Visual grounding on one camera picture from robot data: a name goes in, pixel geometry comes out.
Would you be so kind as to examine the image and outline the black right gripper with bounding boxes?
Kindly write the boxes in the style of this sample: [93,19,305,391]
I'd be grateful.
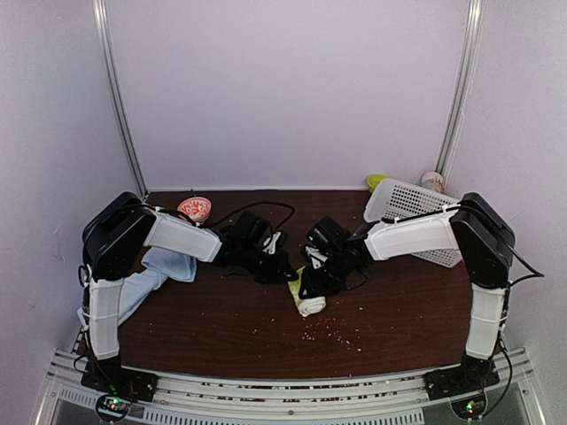
[299,252,351,300]

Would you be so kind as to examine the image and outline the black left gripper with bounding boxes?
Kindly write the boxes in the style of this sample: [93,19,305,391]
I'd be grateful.
[239,243,298,284]

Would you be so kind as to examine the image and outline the green white patterned towel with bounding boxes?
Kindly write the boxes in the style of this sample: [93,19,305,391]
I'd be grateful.
[288,267,327,318]

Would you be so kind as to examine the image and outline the white perforated plastic basket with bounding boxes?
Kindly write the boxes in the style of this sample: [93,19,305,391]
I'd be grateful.
[362,178,462,269]

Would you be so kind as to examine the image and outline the light blue towel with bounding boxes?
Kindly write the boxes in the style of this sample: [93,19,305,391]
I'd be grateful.
[118,247,198,325]

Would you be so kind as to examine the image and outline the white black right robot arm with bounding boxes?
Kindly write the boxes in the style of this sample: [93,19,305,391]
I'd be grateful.
[299,192,515,400]

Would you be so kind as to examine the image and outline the red white patterned bowl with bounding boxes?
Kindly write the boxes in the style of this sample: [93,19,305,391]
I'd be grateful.
[177,197,212,223]

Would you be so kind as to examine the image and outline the green bowl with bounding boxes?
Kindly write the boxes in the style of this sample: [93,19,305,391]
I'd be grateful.
[366,174,390,193]

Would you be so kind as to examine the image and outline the beige cup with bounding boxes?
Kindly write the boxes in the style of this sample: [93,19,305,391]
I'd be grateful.
[420,172,445,193]

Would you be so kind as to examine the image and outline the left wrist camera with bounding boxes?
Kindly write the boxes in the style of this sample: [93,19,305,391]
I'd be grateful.
[231,211,288,255]

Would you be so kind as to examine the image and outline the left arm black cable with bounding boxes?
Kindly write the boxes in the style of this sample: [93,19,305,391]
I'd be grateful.
[77,201,296,284]

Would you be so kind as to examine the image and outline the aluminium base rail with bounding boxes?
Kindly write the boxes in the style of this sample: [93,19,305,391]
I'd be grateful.
[35,347,546,425]

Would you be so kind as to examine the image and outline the right aluminium frame post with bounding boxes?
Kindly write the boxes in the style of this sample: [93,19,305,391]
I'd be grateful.
[435,0,485,183]

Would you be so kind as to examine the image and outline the aluminium frame post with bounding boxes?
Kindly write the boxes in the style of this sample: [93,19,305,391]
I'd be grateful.
[435,0,485,183]
[92,0,148,197]

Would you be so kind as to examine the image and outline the left aluminium frame post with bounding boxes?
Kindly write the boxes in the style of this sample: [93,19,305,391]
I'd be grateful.
[92,0,148,197]

